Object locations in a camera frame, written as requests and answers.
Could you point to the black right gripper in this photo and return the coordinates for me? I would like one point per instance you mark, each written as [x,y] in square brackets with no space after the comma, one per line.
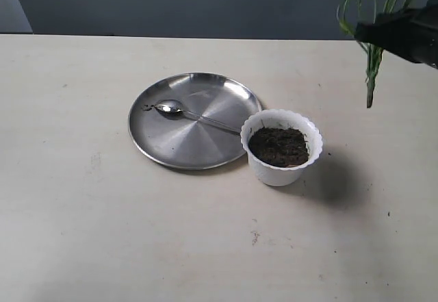
[410,34]

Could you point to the artificial red anthurium plant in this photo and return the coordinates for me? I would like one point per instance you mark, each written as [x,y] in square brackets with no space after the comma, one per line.
[349,15]

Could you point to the white plastic flower pot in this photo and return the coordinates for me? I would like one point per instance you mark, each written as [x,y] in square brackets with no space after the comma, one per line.
[280,119]

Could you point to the silver metal spoon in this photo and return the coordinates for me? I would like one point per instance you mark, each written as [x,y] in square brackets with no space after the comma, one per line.
[172,106]

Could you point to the dark soil in pot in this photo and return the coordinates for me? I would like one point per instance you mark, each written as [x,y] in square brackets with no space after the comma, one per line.
[282,148]

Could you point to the round steel plate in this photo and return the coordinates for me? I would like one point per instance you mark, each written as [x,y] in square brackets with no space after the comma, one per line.
[184,141]

